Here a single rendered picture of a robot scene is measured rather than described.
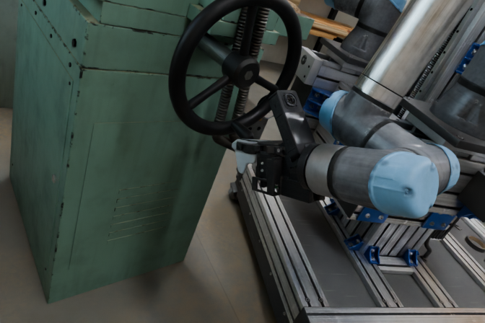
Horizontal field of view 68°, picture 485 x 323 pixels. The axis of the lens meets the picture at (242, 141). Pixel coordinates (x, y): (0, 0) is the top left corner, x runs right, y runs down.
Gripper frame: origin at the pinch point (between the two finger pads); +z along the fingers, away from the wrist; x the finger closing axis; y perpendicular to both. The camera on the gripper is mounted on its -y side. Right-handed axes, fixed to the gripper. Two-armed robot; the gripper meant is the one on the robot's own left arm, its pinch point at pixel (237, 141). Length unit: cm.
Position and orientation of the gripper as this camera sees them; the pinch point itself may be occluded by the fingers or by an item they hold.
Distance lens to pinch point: 68.5
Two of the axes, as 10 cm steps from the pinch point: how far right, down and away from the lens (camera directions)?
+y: -0.2, 9.9, 1.0
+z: -6.1, -0.9, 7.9
